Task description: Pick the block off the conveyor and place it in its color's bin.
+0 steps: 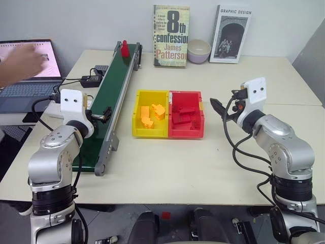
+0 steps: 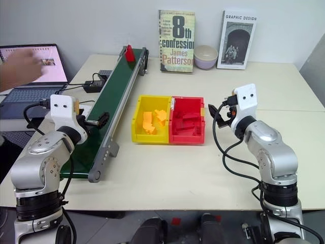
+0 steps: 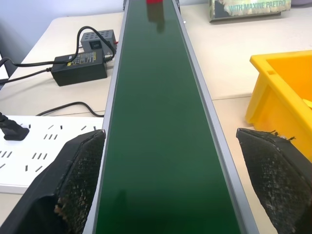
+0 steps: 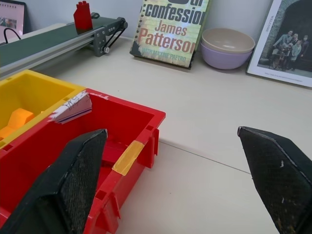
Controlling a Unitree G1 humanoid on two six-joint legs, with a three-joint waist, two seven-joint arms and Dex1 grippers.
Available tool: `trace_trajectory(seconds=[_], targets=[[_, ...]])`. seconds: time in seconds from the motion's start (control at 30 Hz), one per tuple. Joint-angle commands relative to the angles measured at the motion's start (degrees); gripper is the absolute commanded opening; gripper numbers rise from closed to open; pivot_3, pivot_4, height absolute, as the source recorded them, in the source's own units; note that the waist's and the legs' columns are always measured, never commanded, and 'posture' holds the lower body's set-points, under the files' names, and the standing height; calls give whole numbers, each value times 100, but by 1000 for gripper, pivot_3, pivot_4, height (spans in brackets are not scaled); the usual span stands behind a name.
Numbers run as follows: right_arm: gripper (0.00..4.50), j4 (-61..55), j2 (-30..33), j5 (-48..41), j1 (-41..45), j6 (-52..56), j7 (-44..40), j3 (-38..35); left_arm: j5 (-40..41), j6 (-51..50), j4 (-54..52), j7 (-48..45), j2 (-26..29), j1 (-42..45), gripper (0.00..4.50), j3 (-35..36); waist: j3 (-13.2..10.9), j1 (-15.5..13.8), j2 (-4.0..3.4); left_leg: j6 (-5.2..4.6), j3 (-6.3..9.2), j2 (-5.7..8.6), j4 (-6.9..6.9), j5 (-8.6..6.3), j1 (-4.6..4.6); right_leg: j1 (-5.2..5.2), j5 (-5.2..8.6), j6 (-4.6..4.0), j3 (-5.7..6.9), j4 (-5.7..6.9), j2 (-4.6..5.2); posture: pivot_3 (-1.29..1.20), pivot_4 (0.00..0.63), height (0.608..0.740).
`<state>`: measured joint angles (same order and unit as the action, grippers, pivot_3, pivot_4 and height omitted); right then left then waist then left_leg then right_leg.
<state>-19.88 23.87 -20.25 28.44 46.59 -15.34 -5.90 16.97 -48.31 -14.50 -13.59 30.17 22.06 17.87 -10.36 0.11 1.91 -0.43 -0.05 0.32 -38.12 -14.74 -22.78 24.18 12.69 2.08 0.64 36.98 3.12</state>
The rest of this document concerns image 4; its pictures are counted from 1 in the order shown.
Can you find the green conveyor belt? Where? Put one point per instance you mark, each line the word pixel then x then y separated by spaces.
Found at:
pixel 48 39

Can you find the James Patterson paperback book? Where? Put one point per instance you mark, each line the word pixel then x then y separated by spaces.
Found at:
pixel 168 31

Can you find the yellow tape strip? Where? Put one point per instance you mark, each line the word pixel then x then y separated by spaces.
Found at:
pixel 128 158

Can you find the orange toy block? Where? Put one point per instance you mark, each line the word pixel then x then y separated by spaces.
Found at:
pixel 17 120

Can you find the torn white paper label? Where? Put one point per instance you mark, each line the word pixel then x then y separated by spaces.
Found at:
pixel 73 108

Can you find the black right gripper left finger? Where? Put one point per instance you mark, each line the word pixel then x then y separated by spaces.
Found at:
pixel 73 185

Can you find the lavender bowl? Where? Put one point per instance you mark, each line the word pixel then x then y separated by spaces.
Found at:
pixel 224 59

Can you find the black tablet screen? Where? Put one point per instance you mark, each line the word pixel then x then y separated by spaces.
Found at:
pixel 12 19

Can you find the red plastic bin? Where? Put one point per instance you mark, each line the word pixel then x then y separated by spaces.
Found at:
pixel 131 136

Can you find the beige bowl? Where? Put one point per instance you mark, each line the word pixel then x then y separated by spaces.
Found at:
pixel 228 41

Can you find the yellow plastic bin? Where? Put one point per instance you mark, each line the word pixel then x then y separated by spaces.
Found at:
pixel 36 95

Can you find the red toy brick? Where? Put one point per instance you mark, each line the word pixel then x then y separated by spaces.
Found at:
pixel 83 18

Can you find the white framed family photo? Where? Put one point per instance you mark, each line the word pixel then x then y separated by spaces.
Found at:
pixel 285 41

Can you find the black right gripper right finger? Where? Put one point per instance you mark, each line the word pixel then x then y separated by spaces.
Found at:
pixel 275 175

